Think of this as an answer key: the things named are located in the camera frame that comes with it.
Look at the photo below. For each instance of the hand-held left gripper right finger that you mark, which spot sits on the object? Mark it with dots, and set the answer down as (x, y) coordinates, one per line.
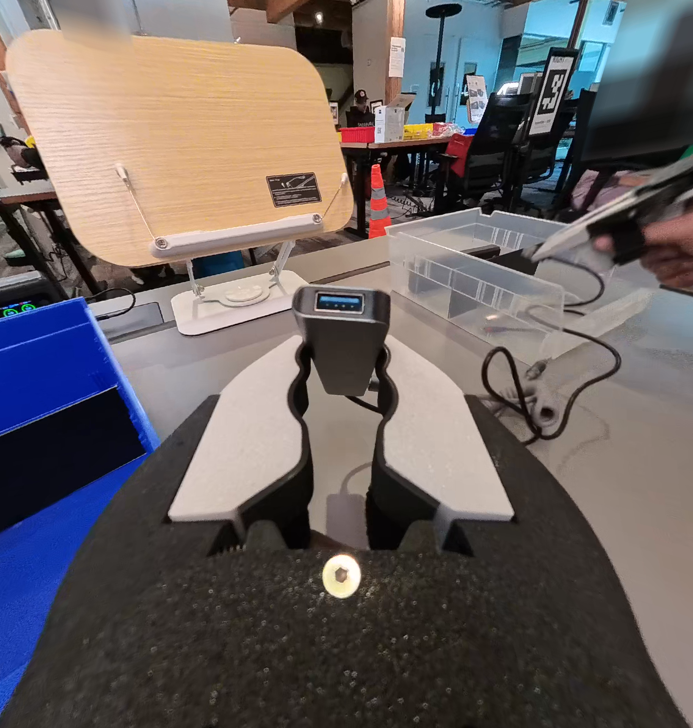
(443, 455)

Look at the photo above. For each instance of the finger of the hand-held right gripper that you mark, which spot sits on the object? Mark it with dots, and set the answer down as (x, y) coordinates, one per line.
(568, 247)
(653, 193)

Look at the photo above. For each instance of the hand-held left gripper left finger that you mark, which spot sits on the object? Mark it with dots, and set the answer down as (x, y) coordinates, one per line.
(244, 449)

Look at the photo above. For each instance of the clear plastic divided bin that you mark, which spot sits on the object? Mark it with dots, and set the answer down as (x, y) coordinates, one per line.
(437, 227)
(494, 307)

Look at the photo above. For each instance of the dark grey USB adapter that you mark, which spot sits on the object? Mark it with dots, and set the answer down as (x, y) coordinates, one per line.
(343, 347)

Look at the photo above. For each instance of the blue plastic bin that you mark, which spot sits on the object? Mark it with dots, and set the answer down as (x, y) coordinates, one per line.
(39, 569)

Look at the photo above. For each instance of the person's right hand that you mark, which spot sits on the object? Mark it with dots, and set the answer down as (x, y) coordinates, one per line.
(682, 253)

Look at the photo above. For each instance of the black office chair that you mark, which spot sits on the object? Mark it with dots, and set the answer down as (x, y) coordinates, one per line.
(488, 148)

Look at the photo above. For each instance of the small yellow bin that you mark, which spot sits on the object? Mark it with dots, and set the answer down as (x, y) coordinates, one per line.
(417, 131)

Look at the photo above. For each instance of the orange traffic cone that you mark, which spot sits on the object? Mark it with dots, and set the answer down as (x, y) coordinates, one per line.
(379, 210)

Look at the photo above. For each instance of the wooden background table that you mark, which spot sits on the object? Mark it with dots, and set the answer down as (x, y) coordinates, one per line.
(403, 145)

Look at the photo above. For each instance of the white cardboard box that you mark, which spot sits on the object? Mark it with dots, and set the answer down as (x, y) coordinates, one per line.
(389, 124)

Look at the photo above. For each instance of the small red bin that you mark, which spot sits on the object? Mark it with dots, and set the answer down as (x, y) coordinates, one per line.
(357, 134)

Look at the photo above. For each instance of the black round floor lamp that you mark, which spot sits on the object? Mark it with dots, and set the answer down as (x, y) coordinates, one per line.
(443, 11)

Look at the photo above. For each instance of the black power station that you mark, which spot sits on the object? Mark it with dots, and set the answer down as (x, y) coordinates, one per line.
(16, 301)

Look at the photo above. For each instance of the wooden book stand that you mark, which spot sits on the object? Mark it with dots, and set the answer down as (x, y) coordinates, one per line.
(181, 142)

